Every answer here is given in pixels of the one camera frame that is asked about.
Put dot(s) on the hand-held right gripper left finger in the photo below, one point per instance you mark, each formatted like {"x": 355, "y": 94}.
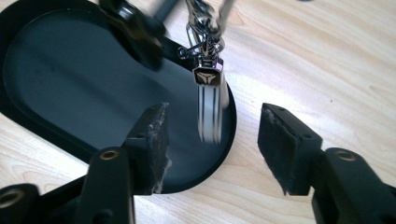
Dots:
{"x": 149, "y": 149}

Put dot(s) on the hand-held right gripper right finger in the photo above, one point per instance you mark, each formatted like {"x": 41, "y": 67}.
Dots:
{"x": 289, "y": 149}

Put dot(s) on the black oval tray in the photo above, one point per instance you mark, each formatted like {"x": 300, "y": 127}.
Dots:
{"x": 77, "y": 93}

